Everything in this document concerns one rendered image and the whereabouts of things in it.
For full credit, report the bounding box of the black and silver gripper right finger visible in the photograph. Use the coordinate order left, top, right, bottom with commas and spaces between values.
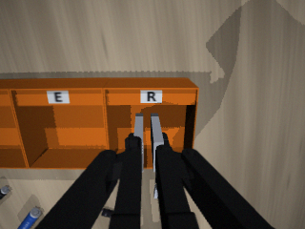
151, 113, 275, 229

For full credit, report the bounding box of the black battery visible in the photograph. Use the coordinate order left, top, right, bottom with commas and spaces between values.
0, 186, 10, 199
101, 208, 113, 218

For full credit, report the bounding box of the silver pencil sharpener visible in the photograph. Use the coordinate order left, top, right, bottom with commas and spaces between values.
153, 184, 158, 198

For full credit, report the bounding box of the blue battery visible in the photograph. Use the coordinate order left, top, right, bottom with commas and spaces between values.
17, 208, 41, 229

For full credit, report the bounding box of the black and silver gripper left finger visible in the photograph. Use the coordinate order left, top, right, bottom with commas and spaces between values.
34, 114, 144, 229

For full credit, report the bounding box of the orange three-compartment bin rack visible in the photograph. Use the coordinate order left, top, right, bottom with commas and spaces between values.
0, 77, 199, 169

